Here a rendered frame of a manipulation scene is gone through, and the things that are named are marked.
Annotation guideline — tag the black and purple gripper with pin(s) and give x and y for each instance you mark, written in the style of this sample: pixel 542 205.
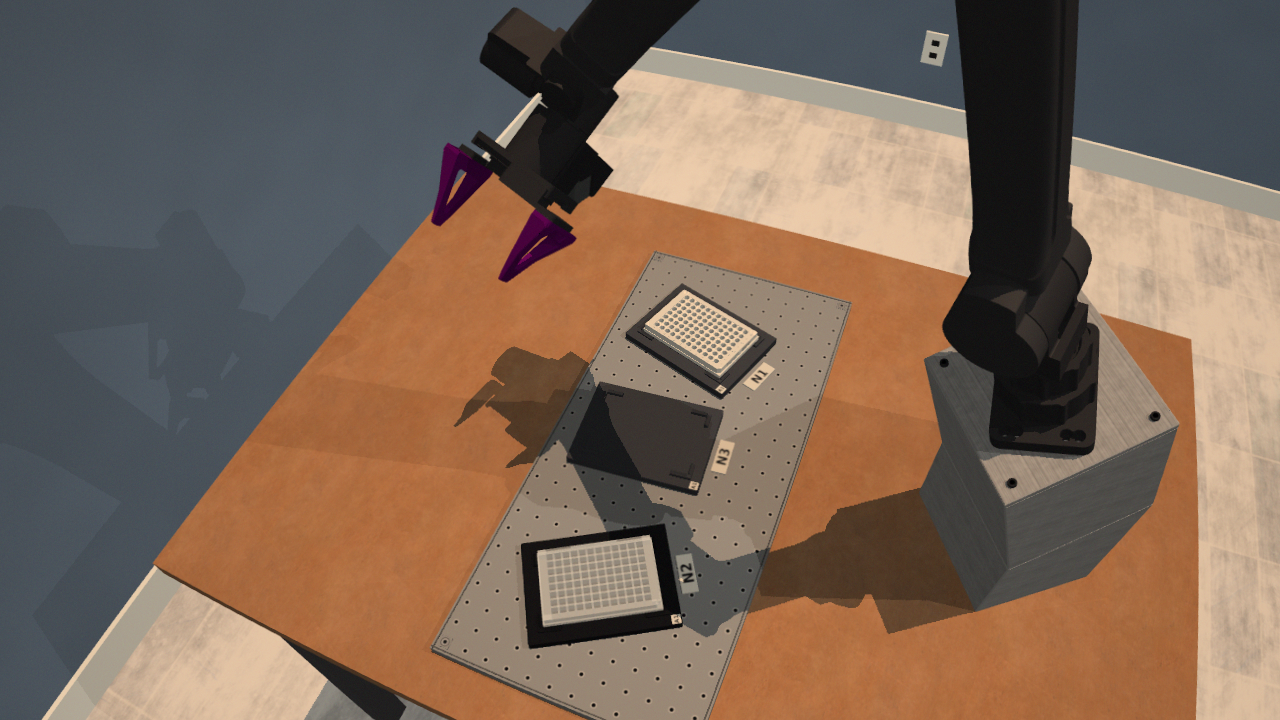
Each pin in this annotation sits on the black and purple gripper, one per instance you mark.
pixel 539 144

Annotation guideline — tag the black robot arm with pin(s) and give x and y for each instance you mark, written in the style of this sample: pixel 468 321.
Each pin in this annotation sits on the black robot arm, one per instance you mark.
pixel 1018 61

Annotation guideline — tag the white well plate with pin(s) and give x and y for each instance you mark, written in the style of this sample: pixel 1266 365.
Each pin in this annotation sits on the white well plate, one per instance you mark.
pixel 595 604

